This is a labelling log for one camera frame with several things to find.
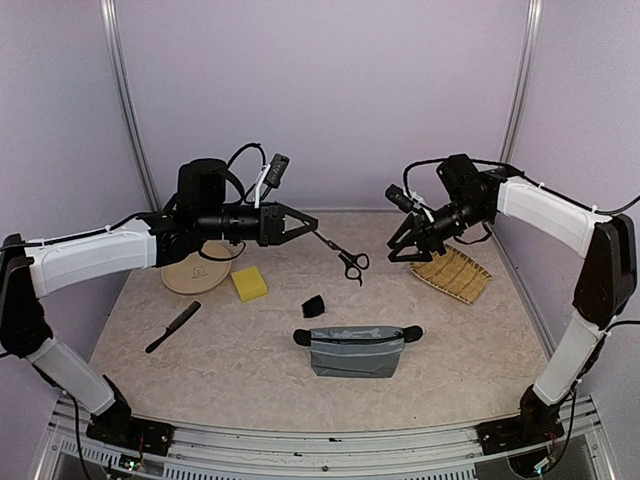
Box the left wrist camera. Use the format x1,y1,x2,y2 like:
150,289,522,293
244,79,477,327
253,154,290,208

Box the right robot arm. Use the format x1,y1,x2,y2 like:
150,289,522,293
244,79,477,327
385,154,639,444

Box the aluminium frame post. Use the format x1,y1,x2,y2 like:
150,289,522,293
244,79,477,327
99,0,161,211
499,0,543,164

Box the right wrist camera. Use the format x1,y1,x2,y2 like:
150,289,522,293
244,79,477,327
385,184,434,221

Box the black scissors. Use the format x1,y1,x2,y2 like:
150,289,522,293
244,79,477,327
313,230,370,287

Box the woven bamboo tray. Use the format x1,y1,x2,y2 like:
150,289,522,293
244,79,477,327
409,245,492,305

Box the beige round plate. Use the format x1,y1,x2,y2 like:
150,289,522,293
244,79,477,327
161,241,232,295

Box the black comb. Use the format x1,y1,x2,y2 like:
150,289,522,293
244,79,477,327
145,301,201,354

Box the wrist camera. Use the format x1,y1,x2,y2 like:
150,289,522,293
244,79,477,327
253,154,290,208
385,184,434,221

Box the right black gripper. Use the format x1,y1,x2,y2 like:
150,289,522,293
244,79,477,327
389,194,492,260

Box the left aluminium frame post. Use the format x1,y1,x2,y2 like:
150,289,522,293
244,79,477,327
99,0,161,211

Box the yellow sponge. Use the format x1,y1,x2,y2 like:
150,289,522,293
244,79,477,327
231,266,268,302

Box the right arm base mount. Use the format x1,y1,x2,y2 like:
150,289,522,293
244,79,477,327
475,386,564,455

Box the aluminium front rail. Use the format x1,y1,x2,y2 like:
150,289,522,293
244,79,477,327
30,397,620,479

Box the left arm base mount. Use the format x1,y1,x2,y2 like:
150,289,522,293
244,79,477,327
86,375,175,457

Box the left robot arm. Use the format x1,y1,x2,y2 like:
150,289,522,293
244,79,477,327
1,158,318,445

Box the grey zip pouch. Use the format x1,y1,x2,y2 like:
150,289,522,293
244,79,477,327
292,325,424,379

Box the black clipper guard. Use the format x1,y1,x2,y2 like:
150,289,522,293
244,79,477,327
301,295,326,318

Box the right aluminium frame post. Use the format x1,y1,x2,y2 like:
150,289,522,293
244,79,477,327
499,0,543,164

